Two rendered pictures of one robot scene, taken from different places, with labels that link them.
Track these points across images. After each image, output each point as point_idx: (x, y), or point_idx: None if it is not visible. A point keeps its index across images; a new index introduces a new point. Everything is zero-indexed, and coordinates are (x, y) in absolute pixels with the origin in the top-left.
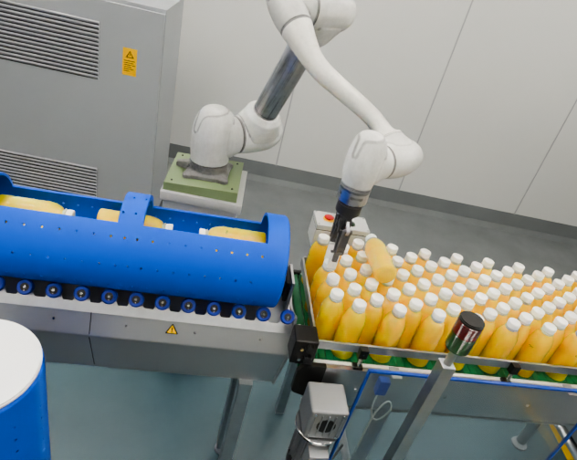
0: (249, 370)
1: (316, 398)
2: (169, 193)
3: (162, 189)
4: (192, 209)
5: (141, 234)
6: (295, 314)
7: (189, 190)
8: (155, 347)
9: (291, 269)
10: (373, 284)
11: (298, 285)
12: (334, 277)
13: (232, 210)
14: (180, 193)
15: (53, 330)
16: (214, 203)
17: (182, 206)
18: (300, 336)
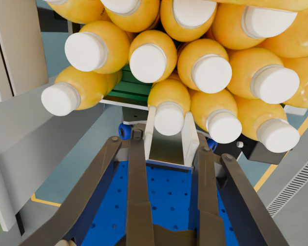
0: None
1: (291, 108)
2: (6, 225)
3: (3, 229)
4: (12, 192)
5: None
6: (203, 133)
7: None
8: None
9: (157, 163)
10: (291, 15)
11: (119, 92)
12: (231, 131)
13: None
14: None
15: None
16: None
17: (13, 200)
18: (273, 158)
